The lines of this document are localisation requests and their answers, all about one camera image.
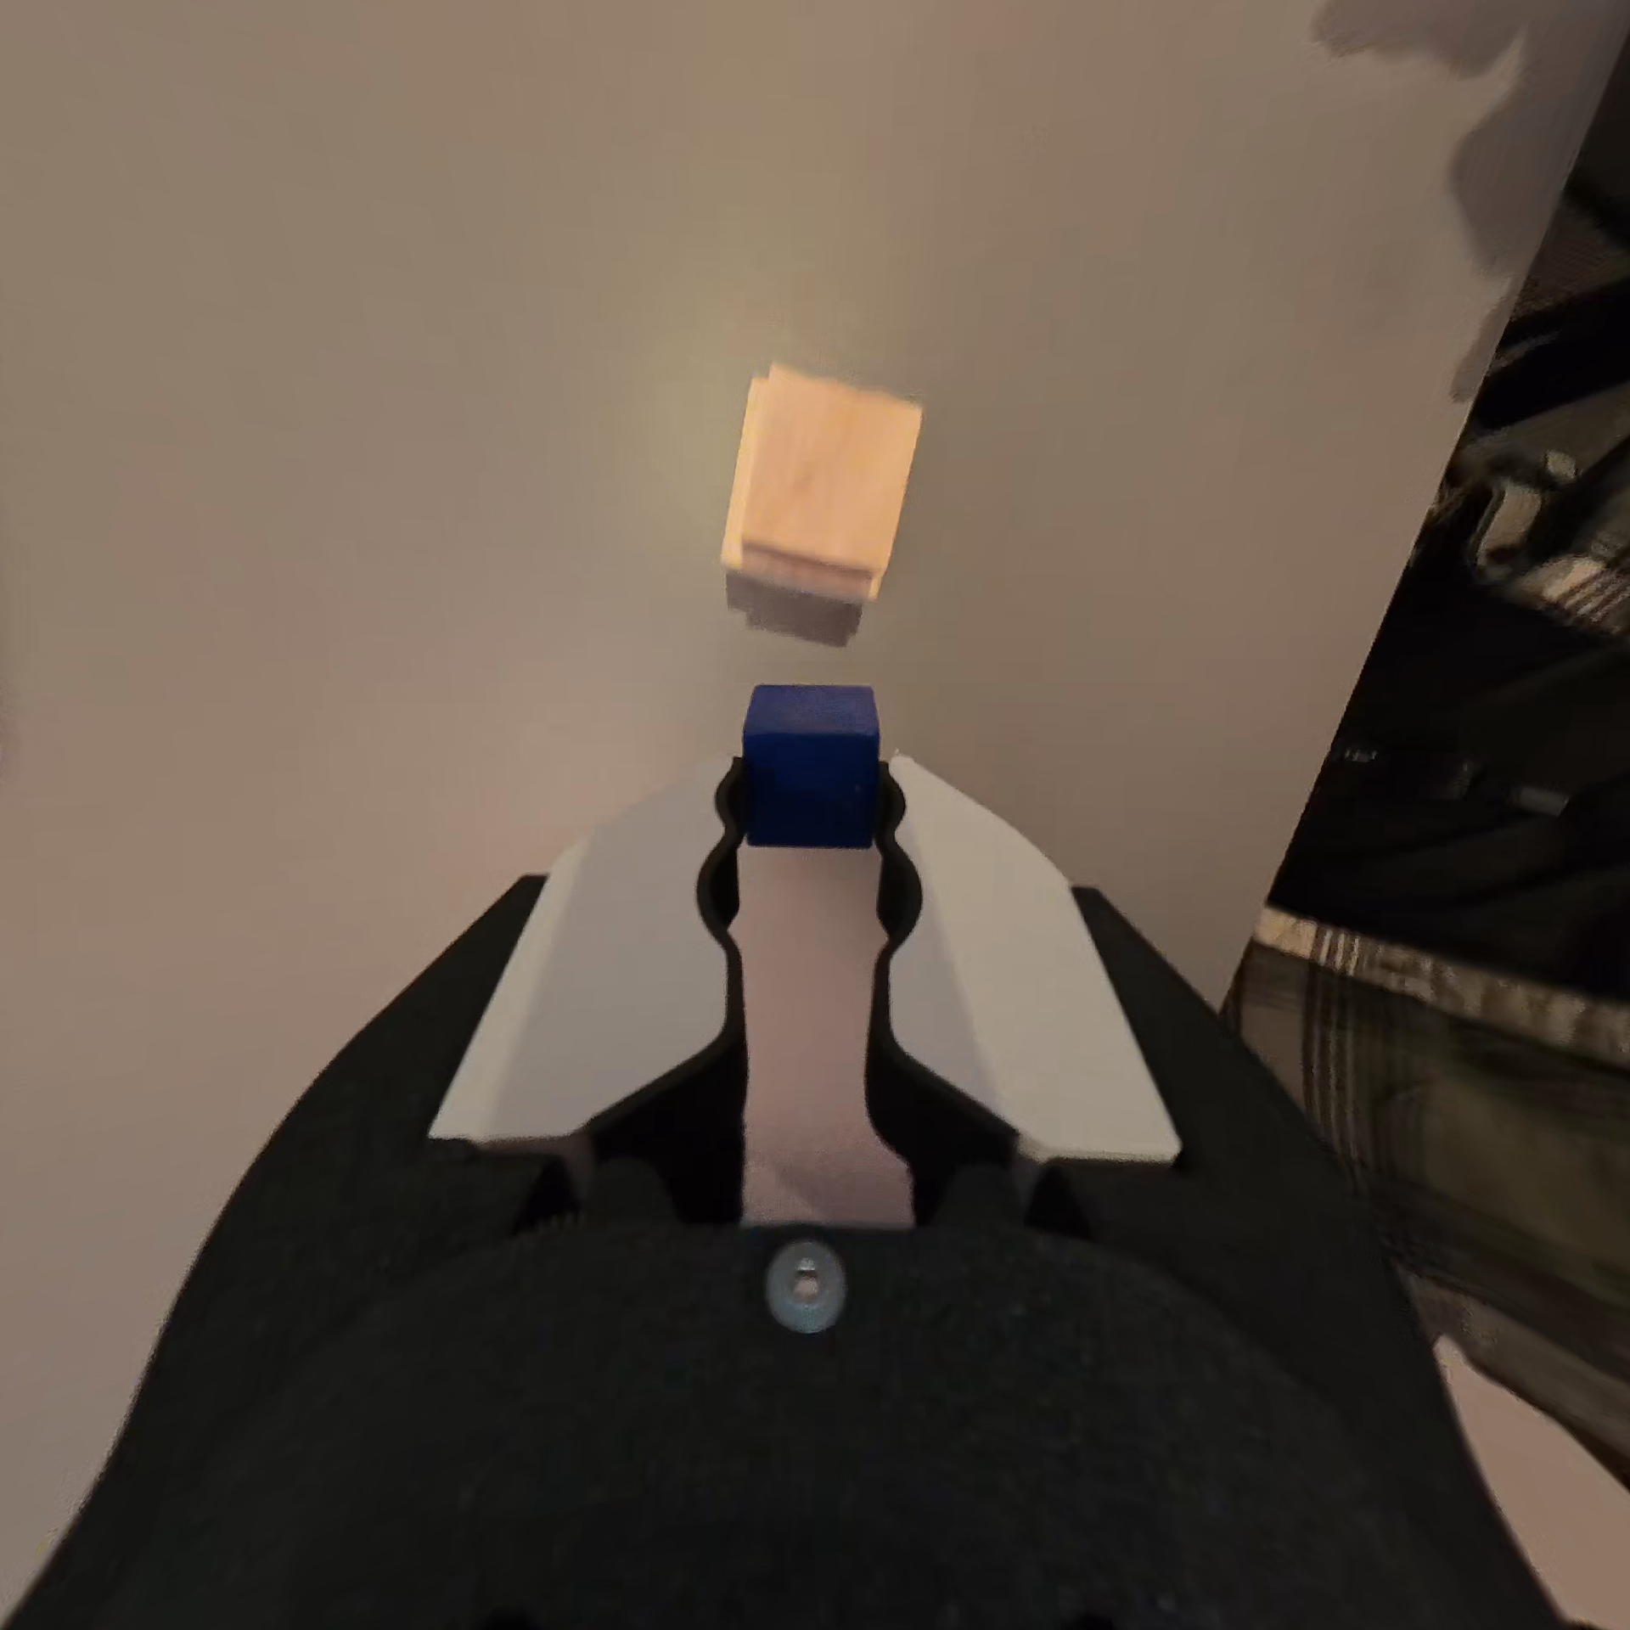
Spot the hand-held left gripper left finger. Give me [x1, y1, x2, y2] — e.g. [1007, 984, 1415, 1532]
[431, 753, 747, 1225]

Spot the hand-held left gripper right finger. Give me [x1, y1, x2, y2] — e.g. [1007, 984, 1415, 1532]
[869, 752, 1182, 1225]

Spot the dark blue small cube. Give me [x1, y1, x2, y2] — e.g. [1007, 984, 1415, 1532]
[741, 684, 883, 850]

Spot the light wooden cube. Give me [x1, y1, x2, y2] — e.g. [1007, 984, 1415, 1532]
[720, 365, 922, 594]

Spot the plaid shirt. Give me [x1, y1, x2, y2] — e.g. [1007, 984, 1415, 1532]
[1221, 191, 1630, 1390]

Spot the black zip jacket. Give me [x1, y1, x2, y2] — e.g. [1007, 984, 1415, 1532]
[1267, 255, 1630, 971]

